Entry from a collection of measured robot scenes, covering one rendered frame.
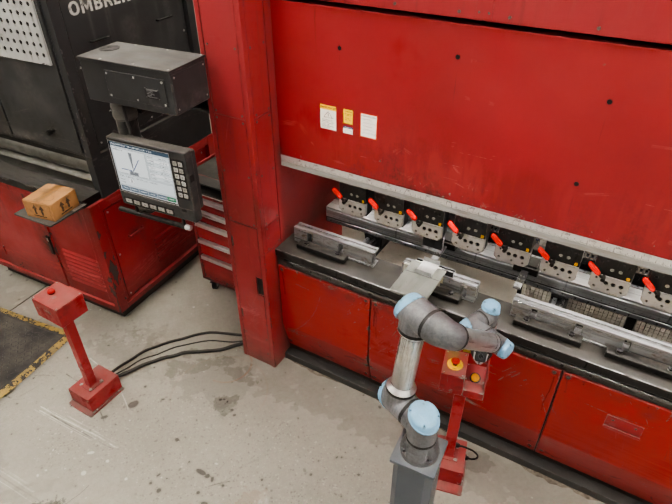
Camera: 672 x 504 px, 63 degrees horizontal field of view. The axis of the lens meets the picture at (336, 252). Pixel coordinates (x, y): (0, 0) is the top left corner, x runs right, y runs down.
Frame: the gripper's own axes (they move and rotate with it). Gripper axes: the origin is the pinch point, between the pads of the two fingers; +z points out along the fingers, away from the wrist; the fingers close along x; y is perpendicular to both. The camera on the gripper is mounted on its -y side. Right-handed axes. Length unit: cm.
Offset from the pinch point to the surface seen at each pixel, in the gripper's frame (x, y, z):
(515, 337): -14.2, 18.5, -0.9
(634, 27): -26, 37, -133
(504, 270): -6, 59, -4
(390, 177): 53, 50, -56
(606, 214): -36, 30, -66
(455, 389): 7.7, -6.3, 13.8
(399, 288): 40.8, 21.8, -14.4
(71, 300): 203, -15, 3
